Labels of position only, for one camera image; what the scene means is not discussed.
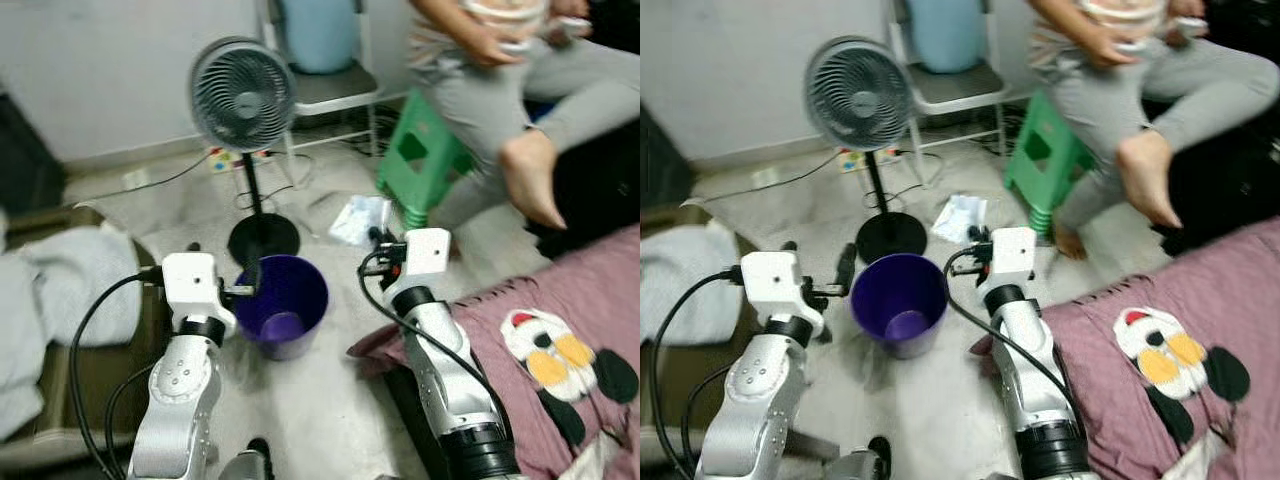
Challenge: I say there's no white plastic bag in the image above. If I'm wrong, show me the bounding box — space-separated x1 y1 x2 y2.
328 195 393 248
935 193 989 246

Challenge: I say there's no grey cloth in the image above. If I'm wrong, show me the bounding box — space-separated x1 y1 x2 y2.
0 225 143 441
640 225 746 346

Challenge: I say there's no brown cardboard box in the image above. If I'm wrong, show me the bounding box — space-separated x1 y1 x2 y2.
0 205 171 471
640 205 761 471

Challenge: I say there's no black bulky object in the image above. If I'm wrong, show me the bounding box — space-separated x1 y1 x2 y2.
640 105 696 211
0 95 66 216

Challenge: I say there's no colourful power strip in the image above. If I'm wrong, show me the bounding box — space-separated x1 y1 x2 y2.
205 147 271 173
838 148 901 173

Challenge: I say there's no grey pedestal fan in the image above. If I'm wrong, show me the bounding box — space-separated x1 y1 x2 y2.
190 37 301 271
805 37 929 266

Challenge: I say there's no silver left robot leg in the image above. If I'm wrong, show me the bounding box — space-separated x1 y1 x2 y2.
830 435 894 480
220 438 276 480

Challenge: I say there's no grey metal chair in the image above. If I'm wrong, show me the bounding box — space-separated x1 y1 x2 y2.
888 0 1011 186
258 0 384 191

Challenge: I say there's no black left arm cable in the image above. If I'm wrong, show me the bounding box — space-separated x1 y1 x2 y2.
68 266 166 480
652 266 746 480

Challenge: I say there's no person in grey trousers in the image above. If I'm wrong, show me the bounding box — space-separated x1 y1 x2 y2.
405 0 641 233
1030 0 1280 261

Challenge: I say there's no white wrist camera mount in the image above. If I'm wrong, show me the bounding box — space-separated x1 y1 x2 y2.
741 250 826 336
985 227 1037 301
383 228 452 313
160 252 237 331

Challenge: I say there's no purple plastic bucket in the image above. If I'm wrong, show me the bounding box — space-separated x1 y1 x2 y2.
232 254 330 361
851 253 949 361

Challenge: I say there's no pink cartoon mouse blanket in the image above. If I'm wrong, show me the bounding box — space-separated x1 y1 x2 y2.
970 220 1280 480
348 225 641 480

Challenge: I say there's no green plastic stool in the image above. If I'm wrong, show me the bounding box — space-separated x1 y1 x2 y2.
1003 92 1096 236
376 92 476 233

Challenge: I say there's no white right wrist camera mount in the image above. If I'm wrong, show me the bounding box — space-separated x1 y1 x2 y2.
383 228 452 313
985 227 1037 301

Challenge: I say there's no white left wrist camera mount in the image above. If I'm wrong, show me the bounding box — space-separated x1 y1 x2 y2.
741 250 826 336
160 252 237 331

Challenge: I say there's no black fabric furniture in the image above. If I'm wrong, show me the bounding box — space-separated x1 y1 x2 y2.
530 100 641 259
1150 100 1280 256

